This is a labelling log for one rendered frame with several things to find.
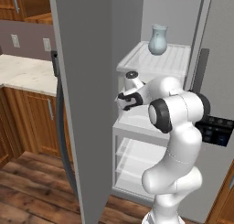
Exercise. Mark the white wall socket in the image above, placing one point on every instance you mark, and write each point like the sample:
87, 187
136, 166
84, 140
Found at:
47, 44
15, 40

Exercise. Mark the clear fridge drawer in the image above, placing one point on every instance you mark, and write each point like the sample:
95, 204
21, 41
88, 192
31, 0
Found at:
132, 127

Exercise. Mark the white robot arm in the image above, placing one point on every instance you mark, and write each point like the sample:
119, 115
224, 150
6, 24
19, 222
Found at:
179, 160

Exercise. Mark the pale glass vase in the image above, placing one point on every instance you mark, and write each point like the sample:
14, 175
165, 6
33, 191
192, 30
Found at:
157, 41

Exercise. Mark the wooden wall cupboard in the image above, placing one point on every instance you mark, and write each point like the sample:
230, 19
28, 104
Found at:
27, 5

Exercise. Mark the wooden tall cupboard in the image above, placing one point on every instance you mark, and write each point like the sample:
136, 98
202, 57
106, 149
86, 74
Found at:
224, 200

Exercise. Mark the wooden base cupboard run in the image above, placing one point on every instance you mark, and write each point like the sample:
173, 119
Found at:
12, 124

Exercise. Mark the grey open fridge door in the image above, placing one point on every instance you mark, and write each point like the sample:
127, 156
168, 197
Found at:
85, 81

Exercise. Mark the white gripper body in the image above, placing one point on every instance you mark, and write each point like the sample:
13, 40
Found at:
121, 104

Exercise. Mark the wooden base cupboard door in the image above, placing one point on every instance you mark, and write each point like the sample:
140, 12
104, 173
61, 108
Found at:
39, 124

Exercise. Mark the grey fridge body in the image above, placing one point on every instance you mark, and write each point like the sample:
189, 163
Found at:
170, 11

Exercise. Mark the grey fridge door with dispenser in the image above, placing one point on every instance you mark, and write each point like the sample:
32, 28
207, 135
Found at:
221, 66

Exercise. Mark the glass fridge shelf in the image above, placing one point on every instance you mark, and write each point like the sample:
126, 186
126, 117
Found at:
173, 61

